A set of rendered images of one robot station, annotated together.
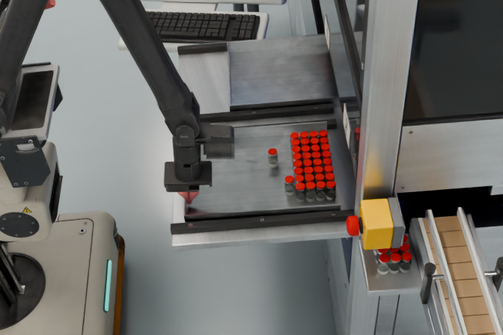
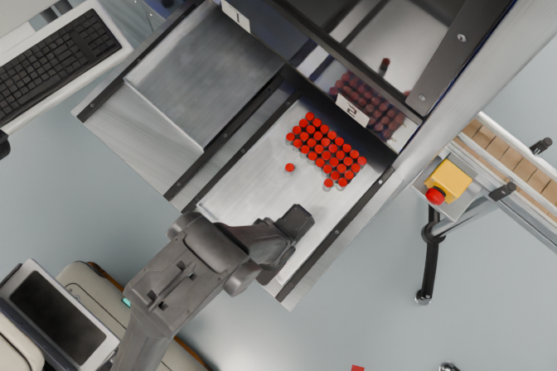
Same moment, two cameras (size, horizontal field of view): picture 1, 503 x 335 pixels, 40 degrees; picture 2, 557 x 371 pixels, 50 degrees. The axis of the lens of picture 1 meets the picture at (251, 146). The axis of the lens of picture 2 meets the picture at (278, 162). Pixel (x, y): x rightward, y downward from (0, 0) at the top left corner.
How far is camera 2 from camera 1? 0.95 m
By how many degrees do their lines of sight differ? 36
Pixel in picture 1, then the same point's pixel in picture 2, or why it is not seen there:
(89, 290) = not seen: hidden behind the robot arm
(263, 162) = (279, 177)
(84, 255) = (102, 315)
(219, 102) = (179, 145)
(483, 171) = not seen: hidden behind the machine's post
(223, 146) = (306, 227)
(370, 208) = (444, 177)
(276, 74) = (197, 76)
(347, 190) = (364, 148)
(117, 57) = not seen: outside the picture
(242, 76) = (170, 102)
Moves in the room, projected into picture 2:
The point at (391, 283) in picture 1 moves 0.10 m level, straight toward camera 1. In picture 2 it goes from (462, 201) to (487, 238)
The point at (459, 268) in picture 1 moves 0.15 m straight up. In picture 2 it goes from (506, 160) to (535, 141)
